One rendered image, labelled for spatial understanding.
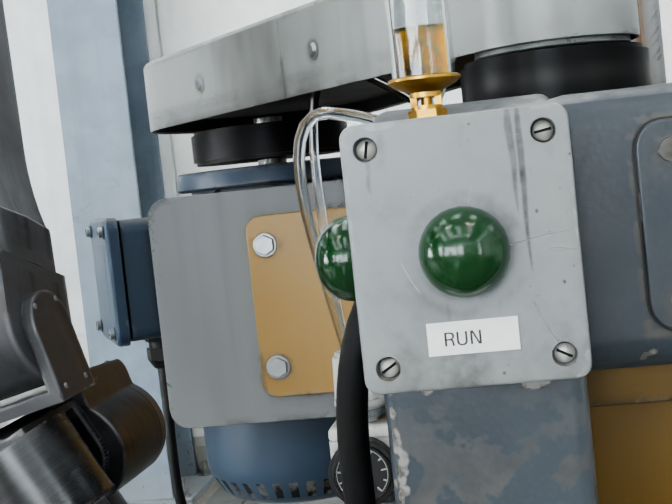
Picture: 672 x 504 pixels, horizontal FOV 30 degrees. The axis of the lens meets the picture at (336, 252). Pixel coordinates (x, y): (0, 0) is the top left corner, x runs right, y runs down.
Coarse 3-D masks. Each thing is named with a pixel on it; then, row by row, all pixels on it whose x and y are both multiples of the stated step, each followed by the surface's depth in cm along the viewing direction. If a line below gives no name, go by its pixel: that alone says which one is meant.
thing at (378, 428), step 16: (336, 352) 69; (336, 368) 69; (336, 384) 69; (368, 400) 68; (384, 400) 68; (368, 416) 68; (384, 416) 70; (336, 432) 68; (384, 432) 67; (336, 448) 68
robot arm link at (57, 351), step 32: (32, 320) 62; (64, 320) 64; (32, 352) 62; (64, 352) 63; (64, 384) 62; (96, 384) 69; (128, 384) 73; (0, 416) 63; (96, 416) 68; (128, 416) 70; (160, 416) 73; (128, 448) 68; (160, 448) 73; (128, 480) 70
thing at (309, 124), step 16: (368, 80) 79; (384, 80) 80; (400, 96) 80; (320, 112) 57; (336, 112) 56; (352, 112) 56; (304, 128) 58; (304, 144) 59; (304, 160) 60; (304, 176) 61; (320, 176) 74; (304, 192) 62; (320, 192) 74; (304, 208) 63; (320, 208) 74; (304, 224) 64; (320, 224) 74; (336, 304) 69; (336, 320) 69
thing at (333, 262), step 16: (336, 224) 43; (320, 240) 43; (336, 240) 43; (320, 256) 43; (336, 256) 42; (320, 272) 43; (336, 272) 42; (352, 272) 42; (336, 288) 43; (352, 288) 43
